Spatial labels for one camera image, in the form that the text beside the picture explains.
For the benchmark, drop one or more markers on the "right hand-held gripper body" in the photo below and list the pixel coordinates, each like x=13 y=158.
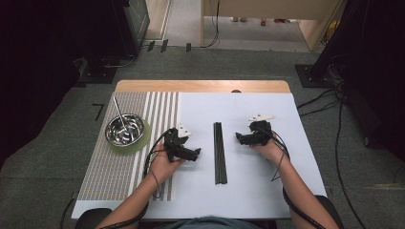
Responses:
x=261 y=132

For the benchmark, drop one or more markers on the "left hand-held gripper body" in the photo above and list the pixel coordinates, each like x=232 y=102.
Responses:
x=174 y=143

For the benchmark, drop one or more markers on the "black chopstick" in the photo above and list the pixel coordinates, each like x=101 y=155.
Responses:
x=220 y=152
x=215 y=152

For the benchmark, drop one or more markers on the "shiny metal bowl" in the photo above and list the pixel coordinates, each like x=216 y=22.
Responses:
x=124 y=131

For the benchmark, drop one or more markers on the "person's right hand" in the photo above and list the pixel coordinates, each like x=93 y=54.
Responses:
x=273 y=151

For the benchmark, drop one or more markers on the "person's left hand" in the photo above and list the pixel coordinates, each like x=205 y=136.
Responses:
x=162 y=168

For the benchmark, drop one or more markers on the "round green coaster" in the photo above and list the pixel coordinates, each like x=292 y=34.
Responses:
x=140 y=147

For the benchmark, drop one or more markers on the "white table sheet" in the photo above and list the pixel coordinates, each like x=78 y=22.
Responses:
x=254 y=191

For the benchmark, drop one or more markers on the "metal spoon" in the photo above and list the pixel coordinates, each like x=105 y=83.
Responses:
x=119 y=111

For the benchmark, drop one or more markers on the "person's grey-blue shirt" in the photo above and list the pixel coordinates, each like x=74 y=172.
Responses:
x=207 y=223

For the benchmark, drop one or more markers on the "striped woven placemat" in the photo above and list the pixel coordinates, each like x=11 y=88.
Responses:
x=108 y=171

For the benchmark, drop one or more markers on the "black stand base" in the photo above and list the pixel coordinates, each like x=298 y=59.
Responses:
x=98 y=74
x=310 y=76

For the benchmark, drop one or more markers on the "black tape corner mark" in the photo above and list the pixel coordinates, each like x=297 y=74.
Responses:
x=99 y=111

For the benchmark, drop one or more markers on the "black tape strip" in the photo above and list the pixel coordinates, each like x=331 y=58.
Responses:
x=188 y=47
x=151 y=46
x=164 y=45

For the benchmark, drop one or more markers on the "black chair armrest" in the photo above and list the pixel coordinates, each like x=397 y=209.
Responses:
x=92 y=218
x=331 y=210

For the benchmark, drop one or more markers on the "red shoe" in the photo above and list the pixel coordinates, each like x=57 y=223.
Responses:
x=263 y=21
x=281 y=20

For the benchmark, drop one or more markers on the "yellow object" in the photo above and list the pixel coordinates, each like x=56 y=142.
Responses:
x=332 y=30

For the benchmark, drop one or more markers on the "light wooden desk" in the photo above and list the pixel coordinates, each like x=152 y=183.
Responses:
x=270 y=8

